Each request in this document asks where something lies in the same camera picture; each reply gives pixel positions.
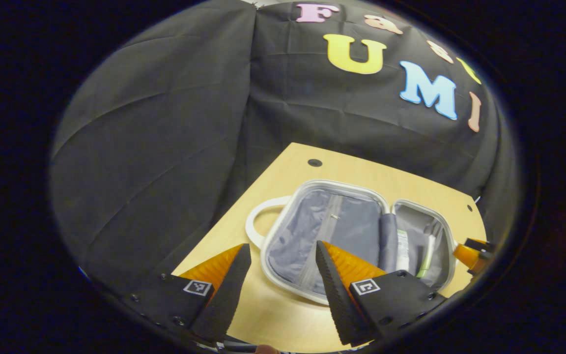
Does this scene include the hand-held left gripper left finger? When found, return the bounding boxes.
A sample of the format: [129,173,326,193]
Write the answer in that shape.
[125,243,253,343]

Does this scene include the white suitcase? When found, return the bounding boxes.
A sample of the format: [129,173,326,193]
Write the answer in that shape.
[245,179,459,306]

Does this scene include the black backdrop cloth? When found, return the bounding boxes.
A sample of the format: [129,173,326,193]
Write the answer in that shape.
[50,0,519,305]

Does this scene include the small white tube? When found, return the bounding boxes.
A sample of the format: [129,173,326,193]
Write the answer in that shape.
[396,229,410,272]

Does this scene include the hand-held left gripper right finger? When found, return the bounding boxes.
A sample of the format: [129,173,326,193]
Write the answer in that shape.
[314,240,450,346]

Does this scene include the light green tube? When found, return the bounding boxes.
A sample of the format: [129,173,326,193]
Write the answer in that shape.
[417,235,436,279]

